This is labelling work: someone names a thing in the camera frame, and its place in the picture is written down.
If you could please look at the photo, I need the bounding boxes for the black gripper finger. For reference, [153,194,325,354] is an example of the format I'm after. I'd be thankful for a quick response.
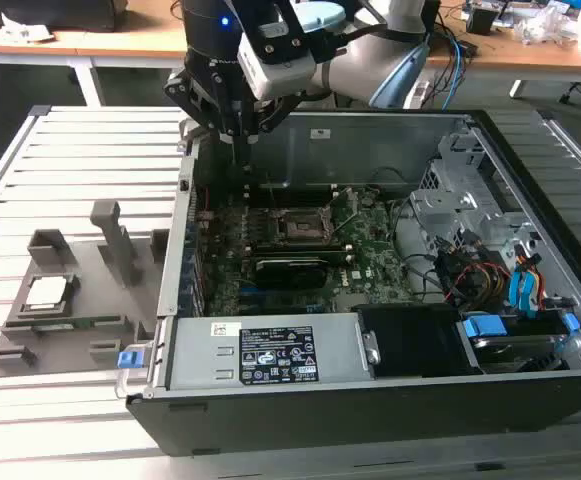
[243,94,301,169]
[163,67,245,169]

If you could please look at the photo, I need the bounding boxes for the metal socket cover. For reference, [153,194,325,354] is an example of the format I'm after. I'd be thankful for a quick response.
[325,187,361,236]

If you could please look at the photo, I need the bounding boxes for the silver CPU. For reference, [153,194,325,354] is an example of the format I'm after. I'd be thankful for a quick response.
[24,276,69,309]

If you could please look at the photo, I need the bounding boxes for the black bag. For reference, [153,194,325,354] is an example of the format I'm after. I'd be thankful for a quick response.
[0,0,126,32]

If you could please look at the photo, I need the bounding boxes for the installed RAM stick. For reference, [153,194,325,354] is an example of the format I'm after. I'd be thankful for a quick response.
[248,239,355,266]

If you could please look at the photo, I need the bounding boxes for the white power adapter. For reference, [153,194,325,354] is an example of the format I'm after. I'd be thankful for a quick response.
[408,78,432,110]

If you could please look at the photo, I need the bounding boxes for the black graphics card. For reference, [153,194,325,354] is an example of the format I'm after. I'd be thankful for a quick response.
[253,254,329,290]

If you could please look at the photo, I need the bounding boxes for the green motherboard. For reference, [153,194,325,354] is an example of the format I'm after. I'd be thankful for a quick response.
[194,187,421,317]

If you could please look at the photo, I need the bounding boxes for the white paper sheet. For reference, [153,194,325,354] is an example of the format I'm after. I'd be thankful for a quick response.
[0,12,55,44]

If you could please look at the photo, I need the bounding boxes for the metal drive cage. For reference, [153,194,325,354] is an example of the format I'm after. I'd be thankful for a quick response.
[409,114,541,251]

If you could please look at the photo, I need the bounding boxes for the small black box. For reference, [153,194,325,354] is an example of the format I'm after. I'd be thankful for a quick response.
[466,5,497,36]

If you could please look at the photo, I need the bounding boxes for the grey parts rack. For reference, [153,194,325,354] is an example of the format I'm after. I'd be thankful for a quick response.
[0,200,171,380]

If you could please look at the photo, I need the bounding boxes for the grey power supply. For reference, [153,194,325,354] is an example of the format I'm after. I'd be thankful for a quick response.
[167,313,374,391]

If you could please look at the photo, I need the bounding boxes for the green RAM stick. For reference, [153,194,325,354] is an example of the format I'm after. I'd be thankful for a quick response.
[7,314,122,331]

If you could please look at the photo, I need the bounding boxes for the black plastic fan shroud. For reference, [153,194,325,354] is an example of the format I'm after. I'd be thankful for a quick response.
[357,303,481,379]

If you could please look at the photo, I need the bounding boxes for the clear plastic bags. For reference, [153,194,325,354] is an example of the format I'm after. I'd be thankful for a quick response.
[513,3,581,47]

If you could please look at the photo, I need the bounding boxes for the hard disk in blue carrier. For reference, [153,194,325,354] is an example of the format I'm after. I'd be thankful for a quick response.
[457,312,581,375]

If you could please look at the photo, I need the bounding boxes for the black open PC case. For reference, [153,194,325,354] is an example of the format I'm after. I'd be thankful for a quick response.
[124,108,581,457]

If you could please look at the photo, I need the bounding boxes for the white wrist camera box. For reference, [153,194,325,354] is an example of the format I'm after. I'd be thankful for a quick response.
[237,22,317,101]

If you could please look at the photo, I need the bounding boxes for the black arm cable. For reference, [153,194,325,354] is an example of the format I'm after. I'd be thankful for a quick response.
[329,22,427,44]

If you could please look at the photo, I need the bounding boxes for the blue cable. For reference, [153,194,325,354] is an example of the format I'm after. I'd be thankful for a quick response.
[439,27,467,110]

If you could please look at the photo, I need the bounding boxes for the grey handle with blue clip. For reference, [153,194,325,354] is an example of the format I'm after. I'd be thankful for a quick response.
[114,342,160,400]

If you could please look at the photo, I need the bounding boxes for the red yellow wire bundle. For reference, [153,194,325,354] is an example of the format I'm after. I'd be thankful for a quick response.
[449,262,514,304]

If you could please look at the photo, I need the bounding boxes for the blue data wire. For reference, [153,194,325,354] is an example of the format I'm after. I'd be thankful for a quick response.
[508,264,540,320]

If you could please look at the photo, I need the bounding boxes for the orange red power wire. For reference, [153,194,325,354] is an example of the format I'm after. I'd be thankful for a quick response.
[514,253,547,311]

